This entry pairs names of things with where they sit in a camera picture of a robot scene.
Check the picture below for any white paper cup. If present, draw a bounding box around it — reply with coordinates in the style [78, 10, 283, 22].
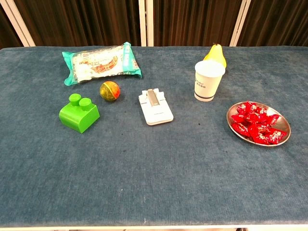
[194, 60, 226, 103]

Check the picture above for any silver metal plate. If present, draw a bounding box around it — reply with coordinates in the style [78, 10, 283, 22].
[226, 101, 292, 147]

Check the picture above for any white phone stand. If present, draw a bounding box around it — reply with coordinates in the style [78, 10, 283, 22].
[138, 88, 174, 127]

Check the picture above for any orange green ball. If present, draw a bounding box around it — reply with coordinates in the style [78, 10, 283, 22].
[99, 81, 121, 102]

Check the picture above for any blue table cloth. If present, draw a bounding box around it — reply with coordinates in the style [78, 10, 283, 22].
[0, 45, 308, 228]

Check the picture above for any teal snack bag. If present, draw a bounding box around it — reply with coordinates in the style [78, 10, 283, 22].
[62, 41, 143, 87]

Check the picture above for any green building block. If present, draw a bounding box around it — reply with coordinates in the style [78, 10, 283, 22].
[58, 93, 101, 134]

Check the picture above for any yellow pear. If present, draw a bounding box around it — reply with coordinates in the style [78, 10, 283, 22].
[203, 42, 228, 69]

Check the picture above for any dark curtain panel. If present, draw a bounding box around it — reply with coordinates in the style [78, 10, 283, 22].
[0, 4, 24, 49]
[238, 0, 308, 47]
[153, 0, 244, 47]
[13, 0, 141, 47]

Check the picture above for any white frame post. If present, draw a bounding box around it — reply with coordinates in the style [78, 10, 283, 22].
[0, 0, 36, 47]
[138, 0, 147, 47]
[229, 0, 252, 47]
[145, 0, 154, 47]

